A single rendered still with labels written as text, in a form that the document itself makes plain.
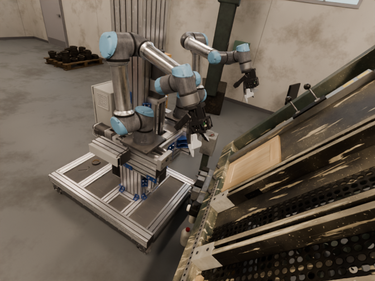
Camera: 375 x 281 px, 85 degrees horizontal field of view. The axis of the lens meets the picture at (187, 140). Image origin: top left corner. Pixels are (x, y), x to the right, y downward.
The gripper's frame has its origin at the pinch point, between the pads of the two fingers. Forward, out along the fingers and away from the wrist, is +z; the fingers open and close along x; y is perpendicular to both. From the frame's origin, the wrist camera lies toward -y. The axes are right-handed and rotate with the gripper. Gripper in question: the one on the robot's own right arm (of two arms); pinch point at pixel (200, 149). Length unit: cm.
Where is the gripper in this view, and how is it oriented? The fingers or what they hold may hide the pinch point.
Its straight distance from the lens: 90.3
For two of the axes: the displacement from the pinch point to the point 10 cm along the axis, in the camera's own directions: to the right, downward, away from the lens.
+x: 4.9, -4.2, 7.6
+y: 8.2, -0.6, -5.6
